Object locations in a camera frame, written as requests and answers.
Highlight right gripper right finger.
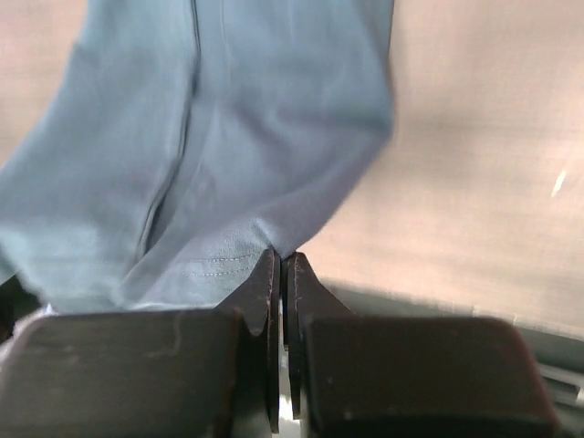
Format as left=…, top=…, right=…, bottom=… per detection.
left=282, top=253, right=559, bottom=437

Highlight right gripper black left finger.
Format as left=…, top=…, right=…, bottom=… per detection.
left=1, top=250, right=280, bottom=437

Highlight grey-blue t shirt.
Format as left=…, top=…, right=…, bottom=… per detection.
left=1, top=1, right=393, bottom=314

